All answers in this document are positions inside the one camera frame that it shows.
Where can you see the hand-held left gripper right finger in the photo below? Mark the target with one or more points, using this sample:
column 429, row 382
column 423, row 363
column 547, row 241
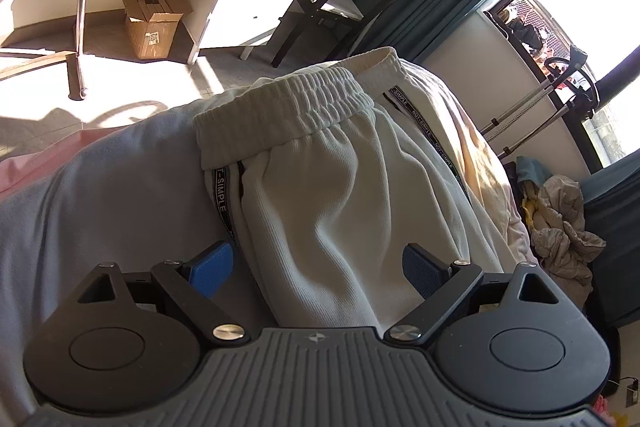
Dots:
column 420, row 269

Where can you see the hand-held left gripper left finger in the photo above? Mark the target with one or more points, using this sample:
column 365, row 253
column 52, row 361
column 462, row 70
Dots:
column 212, row 269

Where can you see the yellow cloth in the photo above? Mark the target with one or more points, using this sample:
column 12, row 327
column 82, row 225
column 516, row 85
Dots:
column 530, row 207

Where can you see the pastel bed sheet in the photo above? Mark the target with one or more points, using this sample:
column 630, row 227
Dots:
column 100, row 207

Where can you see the grey crumpled jacket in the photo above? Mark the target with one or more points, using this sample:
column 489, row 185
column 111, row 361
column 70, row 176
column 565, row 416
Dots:
column 560, row 227

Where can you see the garment steamer stand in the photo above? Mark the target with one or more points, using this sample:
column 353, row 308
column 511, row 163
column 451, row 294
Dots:
column 525, row 104

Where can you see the pink fleece robe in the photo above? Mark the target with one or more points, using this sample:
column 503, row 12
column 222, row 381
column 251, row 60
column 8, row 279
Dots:
column 606, row 414

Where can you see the cardboard box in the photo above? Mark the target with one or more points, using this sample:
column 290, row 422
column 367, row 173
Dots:
column 150, row 32

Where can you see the window sill toys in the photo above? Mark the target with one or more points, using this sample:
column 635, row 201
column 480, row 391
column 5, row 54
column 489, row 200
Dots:
column 525, row 27

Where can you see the wooden plank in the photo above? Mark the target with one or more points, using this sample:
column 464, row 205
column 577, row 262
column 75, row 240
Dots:
column 35, row 63

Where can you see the chrome pole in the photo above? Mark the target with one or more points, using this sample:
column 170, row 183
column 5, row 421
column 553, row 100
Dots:
column 82, row 7

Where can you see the dark framed window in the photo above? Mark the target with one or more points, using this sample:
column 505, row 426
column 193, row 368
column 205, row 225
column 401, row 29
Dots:
column 600, row 7

